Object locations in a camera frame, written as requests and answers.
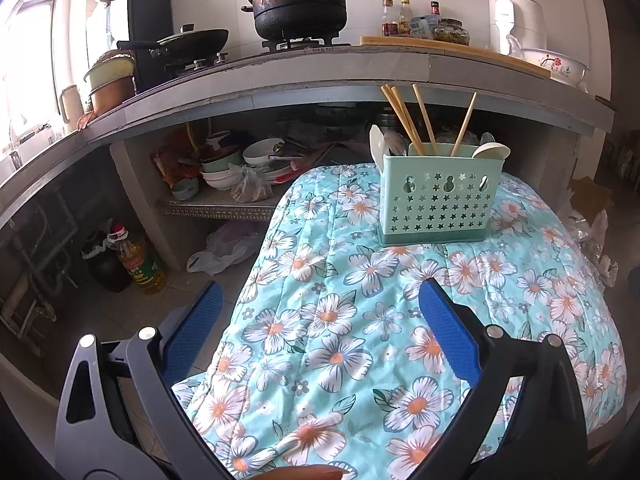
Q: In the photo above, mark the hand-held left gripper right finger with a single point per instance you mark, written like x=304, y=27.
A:
x=450, y=335

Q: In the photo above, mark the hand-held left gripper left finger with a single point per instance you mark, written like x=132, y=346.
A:
x=192, y=330

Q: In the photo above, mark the green utensil holder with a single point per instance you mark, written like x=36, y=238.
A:
x=440, y=210

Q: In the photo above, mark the small white plastic spoon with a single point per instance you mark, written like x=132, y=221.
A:
x=492, y=151

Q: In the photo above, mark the large white plastic spoon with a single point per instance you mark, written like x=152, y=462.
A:
x=378, y=141

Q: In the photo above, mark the wooden chopstick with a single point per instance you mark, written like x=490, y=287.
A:
x=463, y=125
x=400, y=120
x=425, y=120
x=409, y=119

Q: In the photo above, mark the person's left hand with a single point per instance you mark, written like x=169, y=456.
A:
x=305, y=473

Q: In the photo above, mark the cooking oil bottle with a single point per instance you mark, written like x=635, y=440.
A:
x=142, y=265

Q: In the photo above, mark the white plastic bag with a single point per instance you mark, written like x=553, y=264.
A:
x=222, y=252

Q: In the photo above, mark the floral quilted blanket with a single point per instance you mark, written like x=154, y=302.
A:
x=350, y=320

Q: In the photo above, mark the dark plastic jug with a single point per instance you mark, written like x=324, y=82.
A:
x=105, y=270

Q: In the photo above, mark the small blue bowl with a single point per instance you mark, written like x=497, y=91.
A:
x=185, y=190

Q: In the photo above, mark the stacked white bowls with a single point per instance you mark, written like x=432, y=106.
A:
x=222, y=180

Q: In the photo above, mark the plastic bag with brown contents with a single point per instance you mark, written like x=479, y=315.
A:
x=250, y=187

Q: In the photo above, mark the water pipes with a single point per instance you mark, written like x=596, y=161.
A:
x=35, y=270

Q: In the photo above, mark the green bowl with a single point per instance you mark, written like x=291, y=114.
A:
x=222, y=162

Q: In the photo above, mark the crumpled plastic bags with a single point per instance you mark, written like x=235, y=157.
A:
x=597, y=250

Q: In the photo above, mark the orange food packaging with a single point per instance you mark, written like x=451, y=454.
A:
x=172, y=160

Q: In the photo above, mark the white bowl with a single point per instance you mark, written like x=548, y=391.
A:
x=262, y=152

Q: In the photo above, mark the cardboard box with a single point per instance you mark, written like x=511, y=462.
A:
x=592, y=195

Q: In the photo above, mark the copper-coloured pot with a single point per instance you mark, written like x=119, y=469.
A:
x=112, y=96

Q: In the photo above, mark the cream mug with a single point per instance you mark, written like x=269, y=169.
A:
x=71, y=104

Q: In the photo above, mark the gas stove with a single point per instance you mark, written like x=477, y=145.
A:
x=240, y=57

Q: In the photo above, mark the wooden cutting board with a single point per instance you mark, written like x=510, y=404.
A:
x=450, y=52

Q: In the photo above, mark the grey concrete counter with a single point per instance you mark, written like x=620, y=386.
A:
x=325, y=77

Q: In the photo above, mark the floral porcelain bowl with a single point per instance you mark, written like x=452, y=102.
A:
x=555, y=67

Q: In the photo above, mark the black wok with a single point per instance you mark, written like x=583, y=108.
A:
x=195, y=41

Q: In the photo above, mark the clear plastic bag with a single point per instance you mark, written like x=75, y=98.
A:
x=513, y=44

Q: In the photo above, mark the glass jar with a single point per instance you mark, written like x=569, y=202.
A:
x=451, y=32

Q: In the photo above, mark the blue food packet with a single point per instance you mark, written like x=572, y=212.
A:
x=422, y=26

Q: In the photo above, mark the window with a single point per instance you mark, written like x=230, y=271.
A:
x=30, y=60

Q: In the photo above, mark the black box appliance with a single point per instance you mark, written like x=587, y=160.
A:
x=147, y=15

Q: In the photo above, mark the yellow-cap sauce bottle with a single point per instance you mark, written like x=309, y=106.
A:
x=404, y=17

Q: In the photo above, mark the brown-cap sauce bottle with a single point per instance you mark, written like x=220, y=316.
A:
x=388, y=20

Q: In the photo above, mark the white kitchen appliance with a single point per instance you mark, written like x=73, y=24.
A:
x=520, y=20

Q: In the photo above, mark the black pot with steel lid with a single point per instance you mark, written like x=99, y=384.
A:
x=300, y=10

